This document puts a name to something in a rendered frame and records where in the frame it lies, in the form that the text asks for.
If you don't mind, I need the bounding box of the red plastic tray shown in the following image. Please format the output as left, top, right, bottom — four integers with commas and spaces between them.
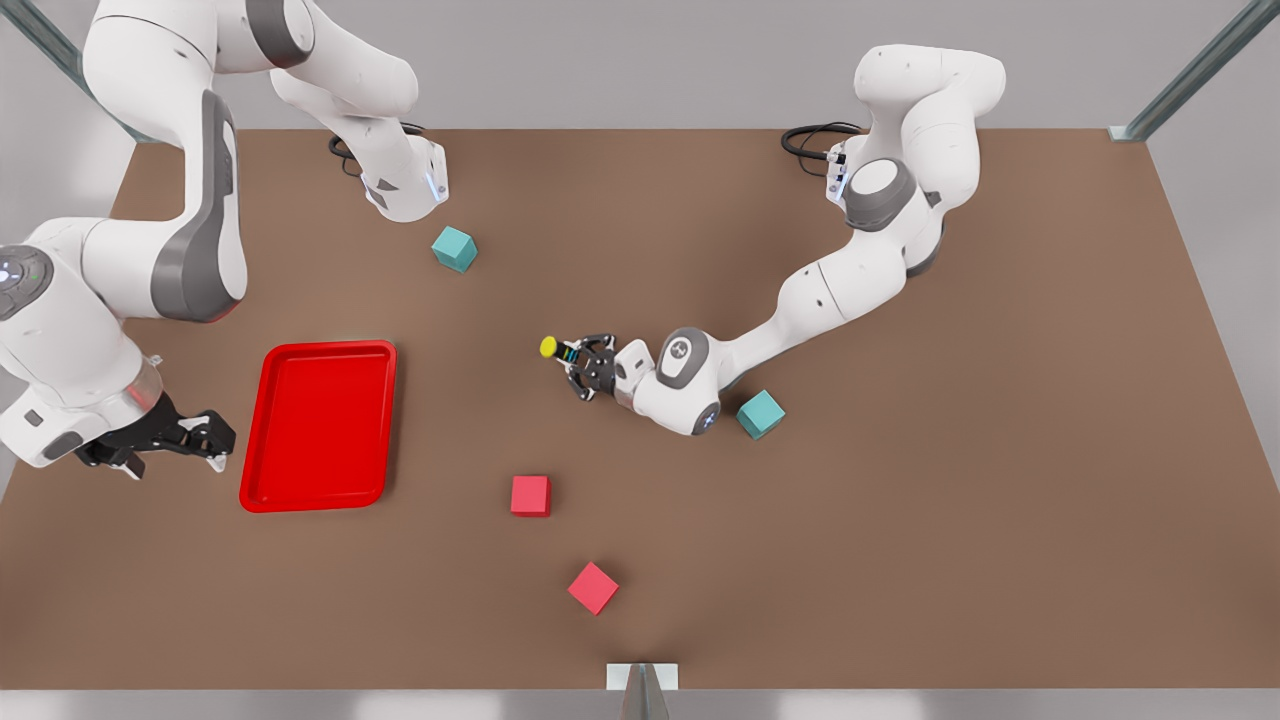
239, 340, 399, 514

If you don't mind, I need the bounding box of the red cube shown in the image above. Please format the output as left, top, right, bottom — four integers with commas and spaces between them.
510, 475, 552, 519
567, 561, 620, 617

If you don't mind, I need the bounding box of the teal cube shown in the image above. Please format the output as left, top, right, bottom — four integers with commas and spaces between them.
431, 226, 479, 274
736, 389, 787, 441

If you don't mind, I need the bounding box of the black cable loop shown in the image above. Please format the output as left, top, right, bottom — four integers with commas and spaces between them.
328, 122, 428, 179
781, 122, 865, 180

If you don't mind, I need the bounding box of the silver frame post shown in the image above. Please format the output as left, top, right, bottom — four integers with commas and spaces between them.
606, 662, 680, 720
0, 0, 153, 144
1108, 0, 1280, 143

